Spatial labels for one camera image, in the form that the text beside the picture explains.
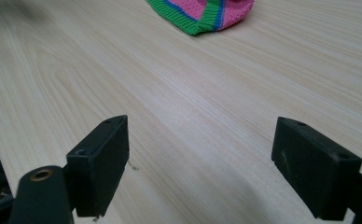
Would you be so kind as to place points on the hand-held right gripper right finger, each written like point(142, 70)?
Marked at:
point(313, 168)

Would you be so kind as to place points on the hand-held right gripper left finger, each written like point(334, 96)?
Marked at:
point(100, 161)

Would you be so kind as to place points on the striped knit pet sweater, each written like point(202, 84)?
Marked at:
point(201, 12)

